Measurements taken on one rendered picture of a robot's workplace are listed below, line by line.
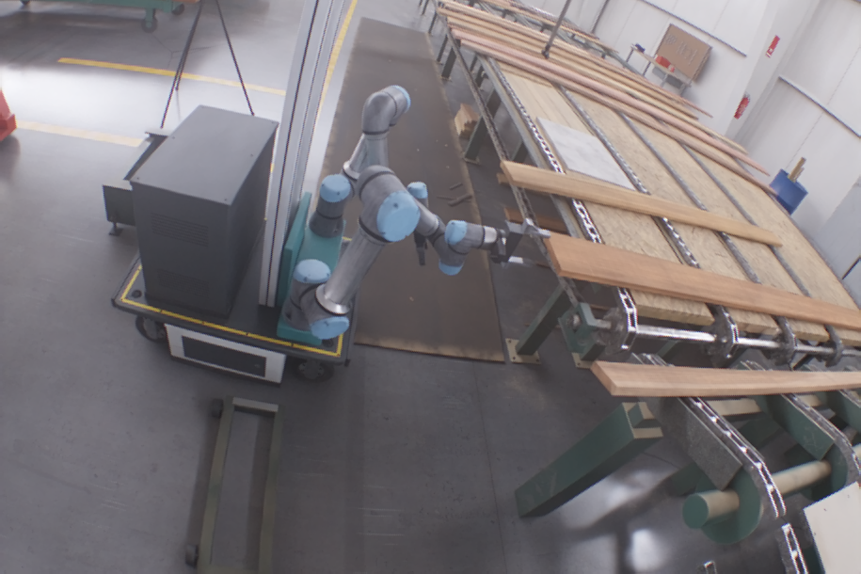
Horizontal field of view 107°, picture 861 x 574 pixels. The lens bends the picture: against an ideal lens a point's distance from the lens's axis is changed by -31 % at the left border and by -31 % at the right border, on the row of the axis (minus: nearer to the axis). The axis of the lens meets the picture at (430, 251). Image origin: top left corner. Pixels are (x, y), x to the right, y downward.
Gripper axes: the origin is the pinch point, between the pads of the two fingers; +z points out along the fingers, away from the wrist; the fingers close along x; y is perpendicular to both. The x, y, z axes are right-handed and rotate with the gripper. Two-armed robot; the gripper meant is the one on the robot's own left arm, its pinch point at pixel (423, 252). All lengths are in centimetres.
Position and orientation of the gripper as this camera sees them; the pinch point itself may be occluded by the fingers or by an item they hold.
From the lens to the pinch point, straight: 196.9
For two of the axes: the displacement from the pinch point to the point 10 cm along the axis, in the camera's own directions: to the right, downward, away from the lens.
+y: 9.9, -0.3, -1.0
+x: 0.7, -5.2, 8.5
